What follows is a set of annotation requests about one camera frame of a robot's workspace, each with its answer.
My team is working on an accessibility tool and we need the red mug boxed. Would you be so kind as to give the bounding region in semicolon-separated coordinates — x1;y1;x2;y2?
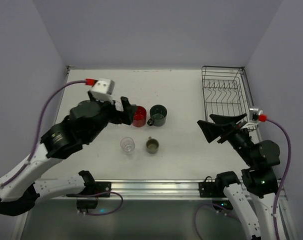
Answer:
132;106;147;128

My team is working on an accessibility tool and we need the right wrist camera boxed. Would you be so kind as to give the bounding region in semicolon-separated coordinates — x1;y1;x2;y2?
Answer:
247;106;263;128

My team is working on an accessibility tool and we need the aluminium mounting rail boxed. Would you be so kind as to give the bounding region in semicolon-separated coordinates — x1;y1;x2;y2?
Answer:
31;176;202;202

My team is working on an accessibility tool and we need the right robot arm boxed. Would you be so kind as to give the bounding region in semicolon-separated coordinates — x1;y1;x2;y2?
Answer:
197;109;286;240

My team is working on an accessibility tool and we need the black wire dish rack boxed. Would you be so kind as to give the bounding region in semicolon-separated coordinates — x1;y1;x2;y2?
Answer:
201;65;254;123

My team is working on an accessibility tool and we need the clear glass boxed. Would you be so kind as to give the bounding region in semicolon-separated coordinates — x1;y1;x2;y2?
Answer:
120;137;136;155

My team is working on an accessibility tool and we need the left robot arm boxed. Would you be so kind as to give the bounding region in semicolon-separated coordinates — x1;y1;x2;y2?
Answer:
0;96;137;216

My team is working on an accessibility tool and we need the dark teal mug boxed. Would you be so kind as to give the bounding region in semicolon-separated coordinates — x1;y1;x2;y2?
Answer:
147;104;168;127

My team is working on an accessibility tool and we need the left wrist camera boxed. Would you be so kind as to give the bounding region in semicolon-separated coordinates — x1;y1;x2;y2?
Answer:
86;78;116;102

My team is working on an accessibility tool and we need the olive green mug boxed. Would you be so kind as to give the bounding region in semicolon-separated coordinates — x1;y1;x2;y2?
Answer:
145;136;160;154

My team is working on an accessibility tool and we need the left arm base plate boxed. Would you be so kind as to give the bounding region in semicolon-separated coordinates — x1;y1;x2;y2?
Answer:
77;181;112;198

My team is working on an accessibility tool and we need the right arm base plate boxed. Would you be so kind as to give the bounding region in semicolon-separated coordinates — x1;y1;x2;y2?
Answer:
198;176;226;198

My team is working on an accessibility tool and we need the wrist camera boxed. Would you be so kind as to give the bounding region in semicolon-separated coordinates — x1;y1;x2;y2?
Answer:
247;106;263;128
86;78;116;102

